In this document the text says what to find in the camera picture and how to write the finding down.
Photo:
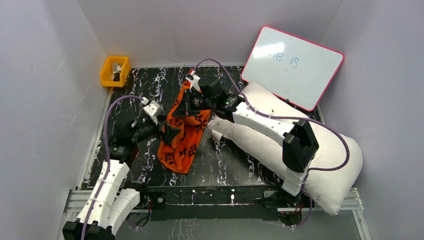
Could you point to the yellow plastic bin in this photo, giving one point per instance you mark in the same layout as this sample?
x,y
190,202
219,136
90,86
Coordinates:
x,y
106,73

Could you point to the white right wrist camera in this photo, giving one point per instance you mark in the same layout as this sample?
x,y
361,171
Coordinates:
x,y
193,80

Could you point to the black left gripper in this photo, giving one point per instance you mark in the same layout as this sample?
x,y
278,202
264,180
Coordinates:
x,y
162,127

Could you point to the pink framed whiteboard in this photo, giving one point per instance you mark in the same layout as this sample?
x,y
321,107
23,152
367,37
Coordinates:
x,y
292,68

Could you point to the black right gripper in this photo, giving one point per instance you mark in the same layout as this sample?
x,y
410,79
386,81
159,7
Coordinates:
x,y
185,108

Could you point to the white clips in bin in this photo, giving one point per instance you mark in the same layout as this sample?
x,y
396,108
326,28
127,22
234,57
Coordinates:
x,y
116,70

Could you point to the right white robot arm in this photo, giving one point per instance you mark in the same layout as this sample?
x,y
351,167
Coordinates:
x,y
298,141

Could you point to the white pillow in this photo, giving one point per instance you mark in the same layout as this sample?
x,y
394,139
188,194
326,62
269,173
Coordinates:
x,y
327,188

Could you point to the orange patterned pillowcase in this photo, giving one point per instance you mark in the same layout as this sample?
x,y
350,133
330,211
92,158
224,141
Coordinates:
x,y
179,155

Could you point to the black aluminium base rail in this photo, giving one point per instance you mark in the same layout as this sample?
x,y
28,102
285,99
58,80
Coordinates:
x,y
268,202

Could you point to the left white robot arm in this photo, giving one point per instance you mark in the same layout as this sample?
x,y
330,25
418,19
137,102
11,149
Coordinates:
x,y
106,185

